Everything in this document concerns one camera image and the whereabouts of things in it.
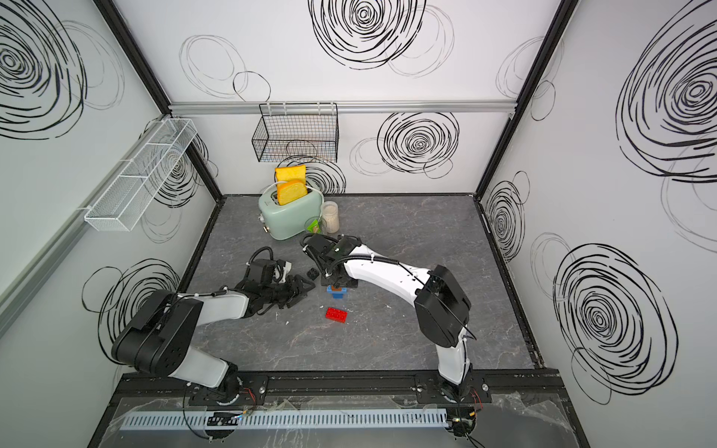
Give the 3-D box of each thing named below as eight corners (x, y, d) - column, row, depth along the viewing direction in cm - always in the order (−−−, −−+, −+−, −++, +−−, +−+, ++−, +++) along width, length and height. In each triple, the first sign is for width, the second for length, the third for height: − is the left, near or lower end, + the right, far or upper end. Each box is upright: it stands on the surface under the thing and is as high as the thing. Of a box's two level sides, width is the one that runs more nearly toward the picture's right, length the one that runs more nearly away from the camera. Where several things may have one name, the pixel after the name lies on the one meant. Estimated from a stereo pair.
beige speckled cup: (323, 236, 109) (319, 216, 100) (325, 221, 114) (321, 201, 105) (338, 236, 109) (336, 216, 100) (339, 221, 114) (337, 201, 105)
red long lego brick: (324, 318, 88) (323, 314, 86) (327, 309, 90) (326, 306, 88) (345, 323, 87) (344, 320, 85) (347, 315, 89) (347, 311, 87)
